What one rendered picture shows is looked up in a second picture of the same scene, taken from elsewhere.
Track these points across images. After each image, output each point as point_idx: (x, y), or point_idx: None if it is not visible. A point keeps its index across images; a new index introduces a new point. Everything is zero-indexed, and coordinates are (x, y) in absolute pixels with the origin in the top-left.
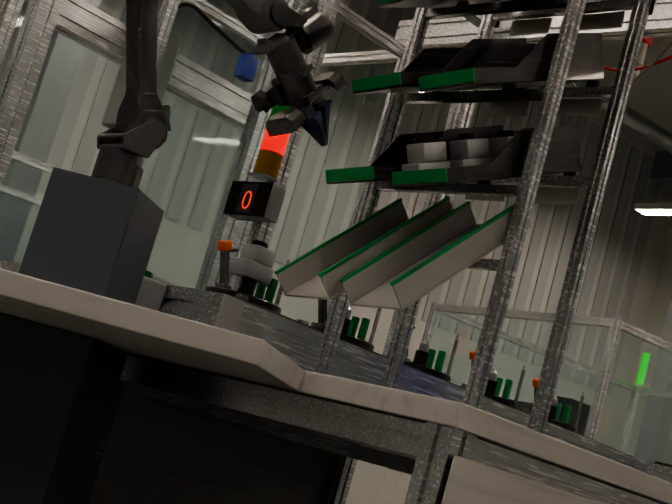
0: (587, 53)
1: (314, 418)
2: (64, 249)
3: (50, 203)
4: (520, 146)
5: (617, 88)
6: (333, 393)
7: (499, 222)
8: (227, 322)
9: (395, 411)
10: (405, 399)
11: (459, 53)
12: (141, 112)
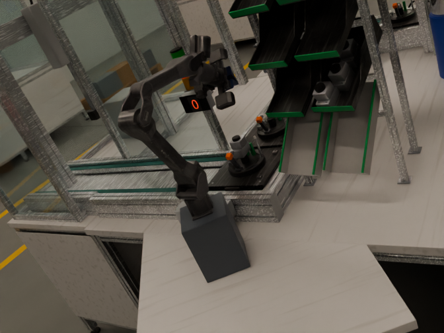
0: None
1: (382, 257)
2: (215, 256)
3: (193, 246)
4: (364, 56)
5: None
6: (390, 251)
7: (374, 97)
8: (276, 204)
9: (435, 255)
10: (438, 250)
11: (295, 18)
12: (192, 179)
